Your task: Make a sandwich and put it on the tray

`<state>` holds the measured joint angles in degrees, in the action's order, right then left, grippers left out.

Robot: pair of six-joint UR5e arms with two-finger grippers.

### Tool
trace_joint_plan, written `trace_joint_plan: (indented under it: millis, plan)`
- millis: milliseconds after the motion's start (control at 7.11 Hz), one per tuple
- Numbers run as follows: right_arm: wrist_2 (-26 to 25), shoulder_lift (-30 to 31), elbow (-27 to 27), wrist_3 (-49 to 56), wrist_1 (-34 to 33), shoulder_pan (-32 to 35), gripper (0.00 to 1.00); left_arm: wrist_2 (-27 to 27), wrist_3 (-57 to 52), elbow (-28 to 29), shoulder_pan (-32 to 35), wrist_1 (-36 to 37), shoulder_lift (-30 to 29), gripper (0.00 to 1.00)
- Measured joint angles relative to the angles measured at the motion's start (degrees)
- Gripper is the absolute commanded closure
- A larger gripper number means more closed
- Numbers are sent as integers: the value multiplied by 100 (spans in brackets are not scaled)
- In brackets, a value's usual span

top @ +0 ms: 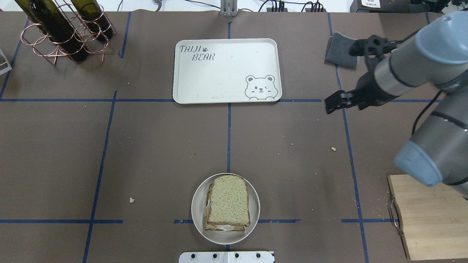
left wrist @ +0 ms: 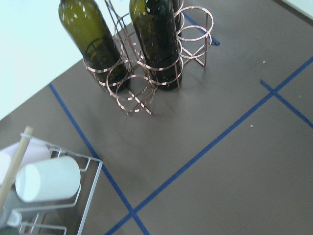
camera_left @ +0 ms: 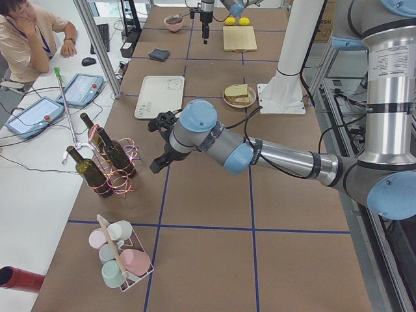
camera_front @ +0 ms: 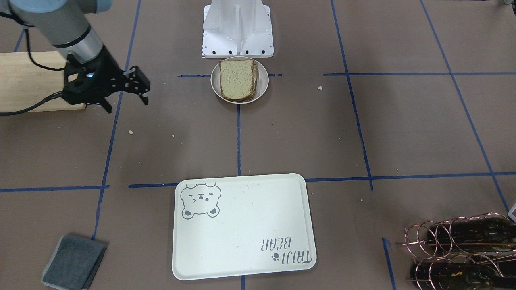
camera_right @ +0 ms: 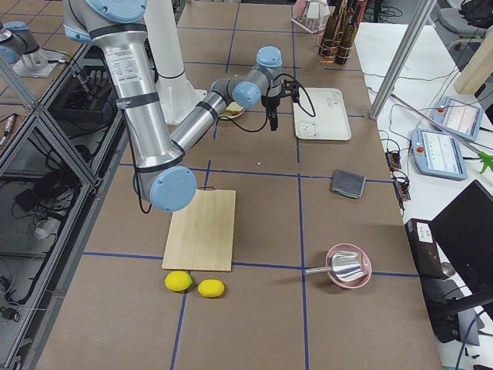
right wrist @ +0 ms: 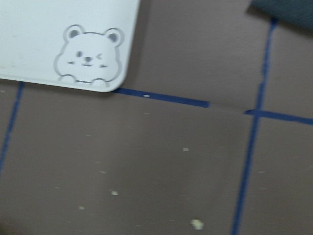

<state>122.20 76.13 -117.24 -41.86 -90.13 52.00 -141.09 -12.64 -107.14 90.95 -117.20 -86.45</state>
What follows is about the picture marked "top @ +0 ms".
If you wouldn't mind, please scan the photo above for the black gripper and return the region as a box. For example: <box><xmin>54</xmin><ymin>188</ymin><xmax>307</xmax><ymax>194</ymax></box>
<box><xmin>324</xmin><ymin>35</ymin><xmax>401</xmax><ymax>114</ymax></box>

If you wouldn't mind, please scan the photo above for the bread slice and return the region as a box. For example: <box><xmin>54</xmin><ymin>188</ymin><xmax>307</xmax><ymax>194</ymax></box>
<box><xmin>203</xmin><ymin>183</ymin><xmax>245</xmax><ymax>232</ymax></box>
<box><xmin>205</xmin><ymin>174</ymin><xmax>251</xmax><ymax>228</ymax></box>

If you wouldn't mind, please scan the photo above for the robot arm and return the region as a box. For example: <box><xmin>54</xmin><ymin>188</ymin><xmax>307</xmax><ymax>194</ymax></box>
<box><xmin>324</xmin><ymin>10</ymin><xmax>468</xmax><ymax>199</ymax></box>

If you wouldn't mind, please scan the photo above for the white bear serving tray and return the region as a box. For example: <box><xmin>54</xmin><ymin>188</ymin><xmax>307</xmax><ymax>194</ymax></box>
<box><xmin>173</xmin><ymin>38</ymin><xmax>283</xmax><ymax>104</ymax></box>

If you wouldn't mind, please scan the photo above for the grey folded cloth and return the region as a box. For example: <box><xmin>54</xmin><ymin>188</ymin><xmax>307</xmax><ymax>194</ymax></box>
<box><xmin>324</xmin><ymin>32</ymin><xmax>359</xmax><ymax>69</ymax></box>

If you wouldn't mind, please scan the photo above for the wooden cutting board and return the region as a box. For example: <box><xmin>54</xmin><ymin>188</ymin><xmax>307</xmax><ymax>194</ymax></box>
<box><xmin>387</xmin><ymin>175</ymin><xmax>468</xmax><ymax>261</ymax></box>

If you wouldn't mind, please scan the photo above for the dark green wine bottle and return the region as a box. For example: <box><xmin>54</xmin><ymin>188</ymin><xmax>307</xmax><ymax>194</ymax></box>
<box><xmin>30</xmin><ymin>0</ymin><xmax>88</xmax><ymax>62</ymax></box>
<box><xmin>14</xmin><ymin>0</ymin><xmax>48</xmax><ymax>35</ymax></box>
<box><xmin>72</xmin><ymin>0</ymin><xmax>114</xmax><ymax>42</ymax></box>

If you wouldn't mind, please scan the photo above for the aluminium frame post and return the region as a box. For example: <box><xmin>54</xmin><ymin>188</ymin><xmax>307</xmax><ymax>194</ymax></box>
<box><xmin>220</xmin><ymin>0</ymin><xmax>238</xmax><ymax>17</ymax></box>

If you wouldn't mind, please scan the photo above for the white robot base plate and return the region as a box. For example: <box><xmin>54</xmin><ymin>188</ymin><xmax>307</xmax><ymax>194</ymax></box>
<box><xmin>178</xmin><ymin>251</ymin><xmax>275</xmax><ymax>263</ymax></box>

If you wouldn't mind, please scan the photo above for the copper wire bottle rack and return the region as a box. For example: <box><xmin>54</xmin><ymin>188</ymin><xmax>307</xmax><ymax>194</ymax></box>
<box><xmin>16</xmin><ymin>0</ymin><xmax>116</xmax><ymax>65</ymax></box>

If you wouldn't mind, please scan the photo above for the white wire cup rack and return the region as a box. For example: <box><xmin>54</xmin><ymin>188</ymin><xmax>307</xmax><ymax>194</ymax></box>
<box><xmin>0</xmin><ymin>49</ymin><xmax>12</xmax><ymax>75</ymax></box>

